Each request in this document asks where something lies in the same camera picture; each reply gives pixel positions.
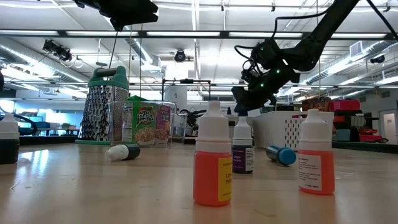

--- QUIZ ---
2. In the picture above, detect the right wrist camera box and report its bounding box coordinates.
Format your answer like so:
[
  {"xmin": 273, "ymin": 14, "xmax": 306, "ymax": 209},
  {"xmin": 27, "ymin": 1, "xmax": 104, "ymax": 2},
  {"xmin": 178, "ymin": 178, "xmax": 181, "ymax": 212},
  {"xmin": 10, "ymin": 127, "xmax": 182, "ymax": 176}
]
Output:
[{"xmin": 251, "ymin": 37, "xmax": 280, "ymax": 68}]

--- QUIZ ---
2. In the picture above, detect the black curved hose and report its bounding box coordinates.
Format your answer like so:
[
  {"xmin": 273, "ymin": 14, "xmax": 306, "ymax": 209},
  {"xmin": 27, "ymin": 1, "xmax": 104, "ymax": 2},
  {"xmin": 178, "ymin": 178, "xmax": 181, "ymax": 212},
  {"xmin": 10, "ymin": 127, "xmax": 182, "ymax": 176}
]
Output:
[{"xmin": 0, "ymin": 107, "xmax": 38, "ymax": 135}]

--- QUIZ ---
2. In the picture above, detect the white cylindrical tank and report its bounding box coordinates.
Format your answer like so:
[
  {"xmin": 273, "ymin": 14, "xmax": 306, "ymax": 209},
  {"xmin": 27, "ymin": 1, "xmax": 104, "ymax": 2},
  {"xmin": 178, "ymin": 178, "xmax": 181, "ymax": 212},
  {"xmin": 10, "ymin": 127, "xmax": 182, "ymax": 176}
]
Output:
[{"xmin": 164, "ymin": 85, "xmax": 188, "ymax": 113}]

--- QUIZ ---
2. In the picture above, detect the white perforated plastic basket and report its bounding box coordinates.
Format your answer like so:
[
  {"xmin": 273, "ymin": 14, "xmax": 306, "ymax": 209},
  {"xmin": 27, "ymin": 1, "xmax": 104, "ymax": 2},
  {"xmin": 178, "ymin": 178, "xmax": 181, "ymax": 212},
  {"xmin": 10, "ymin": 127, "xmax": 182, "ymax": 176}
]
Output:
[{"xmin": 252, "ymin": 111, "xmax": 335, "ymax": 152}]

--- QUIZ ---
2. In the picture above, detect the metal jar blue cap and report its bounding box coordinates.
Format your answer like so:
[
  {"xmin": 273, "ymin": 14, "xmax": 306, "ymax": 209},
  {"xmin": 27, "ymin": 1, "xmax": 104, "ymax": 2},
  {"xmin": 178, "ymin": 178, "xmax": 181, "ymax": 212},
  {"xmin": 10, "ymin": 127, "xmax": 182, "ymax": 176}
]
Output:
[{"xmin": 266, "ymin": 144, "xmax": 297, "ymax": 166}]

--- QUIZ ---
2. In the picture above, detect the orange dropper bottle yellow label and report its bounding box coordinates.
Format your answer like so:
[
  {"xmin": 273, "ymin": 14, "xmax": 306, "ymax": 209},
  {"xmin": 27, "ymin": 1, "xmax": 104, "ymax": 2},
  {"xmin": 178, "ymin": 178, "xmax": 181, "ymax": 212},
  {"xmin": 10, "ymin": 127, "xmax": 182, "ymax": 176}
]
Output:
[{"xmin": 192, "ymin": 100, "xmax": 233, "ymax": 207}]

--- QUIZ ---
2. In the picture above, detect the red toolbox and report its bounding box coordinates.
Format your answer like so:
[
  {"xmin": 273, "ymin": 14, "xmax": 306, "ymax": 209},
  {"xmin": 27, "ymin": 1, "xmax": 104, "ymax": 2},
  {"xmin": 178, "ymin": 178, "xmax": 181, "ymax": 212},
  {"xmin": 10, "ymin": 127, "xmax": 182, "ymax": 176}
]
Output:
[{"xmin": 328, "ymin": 99, "xmax": 361, "ymax": 113}]

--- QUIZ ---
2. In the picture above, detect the teal handled metal cheese grater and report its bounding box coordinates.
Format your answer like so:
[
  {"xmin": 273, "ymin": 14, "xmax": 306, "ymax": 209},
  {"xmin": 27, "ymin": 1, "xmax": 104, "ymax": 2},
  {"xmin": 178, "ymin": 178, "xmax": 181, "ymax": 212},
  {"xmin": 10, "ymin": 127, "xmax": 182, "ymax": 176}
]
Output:
[{"xmin": 75, "ymin": 65, "xmax": 130, "ymax": 146}]

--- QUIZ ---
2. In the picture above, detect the purple dropper bottle white cap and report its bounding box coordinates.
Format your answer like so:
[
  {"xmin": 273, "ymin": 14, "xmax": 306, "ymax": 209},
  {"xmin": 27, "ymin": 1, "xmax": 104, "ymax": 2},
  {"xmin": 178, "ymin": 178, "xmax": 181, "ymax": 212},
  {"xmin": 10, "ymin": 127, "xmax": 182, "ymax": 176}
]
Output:
[{"xmin": 231, "ymin": 116, "xmax": 255, "ymax": 174}]

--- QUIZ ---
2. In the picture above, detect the white door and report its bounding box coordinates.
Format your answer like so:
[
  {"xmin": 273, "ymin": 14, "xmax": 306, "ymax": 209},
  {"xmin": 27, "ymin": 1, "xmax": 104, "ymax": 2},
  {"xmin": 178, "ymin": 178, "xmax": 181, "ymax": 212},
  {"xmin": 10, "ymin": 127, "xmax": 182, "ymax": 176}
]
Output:
[{"xmin": 379, "ymin": 109, "xmax": 397, "ymax": 144}]

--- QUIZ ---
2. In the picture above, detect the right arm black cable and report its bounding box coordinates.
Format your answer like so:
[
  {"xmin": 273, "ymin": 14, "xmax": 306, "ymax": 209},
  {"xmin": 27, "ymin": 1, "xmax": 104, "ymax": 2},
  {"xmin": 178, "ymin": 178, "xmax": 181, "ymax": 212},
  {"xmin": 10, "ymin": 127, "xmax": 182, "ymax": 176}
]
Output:
[{"xmin": 272, "ymin": 6, "xmax": 331, "ymax": 39}]

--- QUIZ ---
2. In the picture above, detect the thin black cable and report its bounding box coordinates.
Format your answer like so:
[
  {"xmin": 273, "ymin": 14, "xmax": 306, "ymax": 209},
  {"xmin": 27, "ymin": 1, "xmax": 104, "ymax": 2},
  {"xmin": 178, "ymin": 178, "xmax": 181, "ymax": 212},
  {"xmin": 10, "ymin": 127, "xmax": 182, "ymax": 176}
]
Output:
[{"xmin": 365, "ymin": 0, "xmax": 398, "ymax": 40}]

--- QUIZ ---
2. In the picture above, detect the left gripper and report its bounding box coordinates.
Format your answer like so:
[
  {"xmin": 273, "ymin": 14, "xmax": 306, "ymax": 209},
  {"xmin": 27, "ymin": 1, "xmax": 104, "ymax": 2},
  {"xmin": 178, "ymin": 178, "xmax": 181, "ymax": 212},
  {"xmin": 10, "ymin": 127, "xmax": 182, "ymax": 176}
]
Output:
[{"xmin": 73, "ymin": 0, "xmax": 160, "ymax": 32}]

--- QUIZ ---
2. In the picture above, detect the black horizontal frame bar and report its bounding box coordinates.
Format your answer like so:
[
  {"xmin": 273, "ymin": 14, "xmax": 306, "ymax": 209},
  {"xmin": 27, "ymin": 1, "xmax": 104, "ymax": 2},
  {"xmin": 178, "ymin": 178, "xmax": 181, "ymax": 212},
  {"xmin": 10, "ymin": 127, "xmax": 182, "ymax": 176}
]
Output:
[{"xmin": 0, "ymin": 29, "xmax": 398, "ymax": 40}]

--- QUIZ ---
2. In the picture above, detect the black ceiling camera cluster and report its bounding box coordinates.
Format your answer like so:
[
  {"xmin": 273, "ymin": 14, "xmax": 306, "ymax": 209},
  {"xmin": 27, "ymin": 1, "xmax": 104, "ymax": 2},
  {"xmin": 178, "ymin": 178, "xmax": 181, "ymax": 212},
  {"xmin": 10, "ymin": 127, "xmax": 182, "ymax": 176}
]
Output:
[{"xmin": 42, "ymin": 39, "xmax": 73, "ymax": 62}]

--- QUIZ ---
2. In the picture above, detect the orange dropper bottle white label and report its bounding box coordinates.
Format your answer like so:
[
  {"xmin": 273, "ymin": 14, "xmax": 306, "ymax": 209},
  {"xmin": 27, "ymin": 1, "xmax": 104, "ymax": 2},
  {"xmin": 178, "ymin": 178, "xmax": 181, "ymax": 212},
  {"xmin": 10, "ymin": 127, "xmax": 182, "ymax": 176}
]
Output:
[{"xmin": 297, "ymin": 108, "xmax": 336, "ymax": 195}]

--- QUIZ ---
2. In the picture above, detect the patterned smoked paprika tin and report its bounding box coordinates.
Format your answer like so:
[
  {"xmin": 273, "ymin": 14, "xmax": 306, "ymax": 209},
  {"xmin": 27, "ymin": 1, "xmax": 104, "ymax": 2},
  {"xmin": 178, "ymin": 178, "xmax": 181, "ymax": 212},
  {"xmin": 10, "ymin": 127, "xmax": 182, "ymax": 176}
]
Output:
[{"xmin": 302, "ymin": 96, "xmax": 331, "ymax": 113}]

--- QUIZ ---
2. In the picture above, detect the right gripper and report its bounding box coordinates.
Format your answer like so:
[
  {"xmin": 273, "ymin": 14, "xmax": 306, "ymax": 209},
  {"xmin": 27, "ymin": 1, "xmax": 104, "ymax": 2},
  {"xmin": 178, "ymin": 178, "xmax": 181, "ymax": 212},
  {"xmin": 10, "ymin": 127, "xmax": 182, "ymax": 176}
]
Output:
[{"xmin": 231, "ymin": 60, "xmax": 302, "ymax": 114}]

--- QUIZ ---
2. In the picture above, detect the orange red device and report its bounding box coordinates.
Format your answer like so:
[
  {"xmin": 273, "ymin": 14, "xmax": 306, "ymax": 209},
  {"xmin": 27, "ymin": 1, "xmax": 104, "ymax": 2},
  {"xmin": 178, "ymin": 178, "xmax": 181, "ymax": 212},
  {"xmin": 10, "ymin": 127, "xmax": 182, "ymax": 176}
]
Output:
[{"xmin": 358, "ymin": 128, "xmax": 384, "ymax": 143}]

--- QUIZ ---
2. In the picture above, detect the dark dropper bottle white cap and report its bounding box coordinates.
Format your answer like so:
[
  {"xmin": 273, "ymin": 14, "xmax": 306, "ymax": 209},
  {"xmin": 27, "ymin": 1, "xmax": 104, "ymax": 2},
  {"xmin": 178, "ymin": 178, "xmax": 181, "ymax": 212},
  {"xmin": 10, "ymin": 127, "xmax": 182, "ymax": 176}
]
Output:
[
  {"xmin": 0, "ymin": 113, "xmax": 21, "ymax": 165},
  {"xmin": 105, "ymin": 143, "xmax": 141, "ymax": 162}
]

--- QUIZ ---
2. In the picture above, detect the magenta Raisin Bran cereal box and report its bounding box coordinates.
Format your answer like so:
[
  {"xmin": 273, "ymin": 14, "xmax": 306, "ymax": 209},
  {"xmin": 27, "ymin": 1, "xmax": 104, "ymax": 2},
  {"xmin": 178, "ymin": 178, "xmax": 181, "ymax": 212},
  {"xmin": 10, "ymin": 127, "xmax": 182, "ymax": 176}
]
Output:
[{"xmin": 155, "ymin": 104, "xmax": 172, "ymax": 144}]

